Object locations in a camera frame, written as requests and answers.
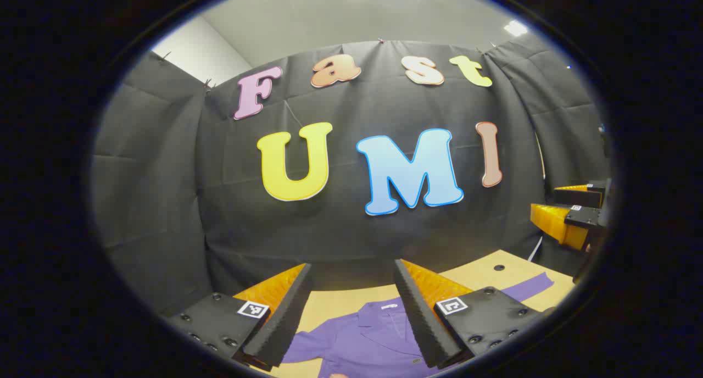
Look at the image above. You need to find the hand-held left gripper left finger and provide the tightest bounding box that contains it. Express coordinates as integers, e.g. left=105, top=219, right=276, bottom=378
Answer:
left=165, top=263, right=314, bottom=373

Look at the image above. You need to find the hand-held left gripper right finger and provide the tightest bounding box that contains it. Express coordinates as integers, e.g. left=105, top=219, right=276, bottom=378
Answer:
left=393, top=259, right=556, bottom=369

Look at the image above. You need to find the purple collared shirt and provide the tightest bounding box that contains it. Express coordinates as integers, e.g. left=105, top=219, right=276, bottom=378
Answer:
left=281, top=272, right=555, bottom=378

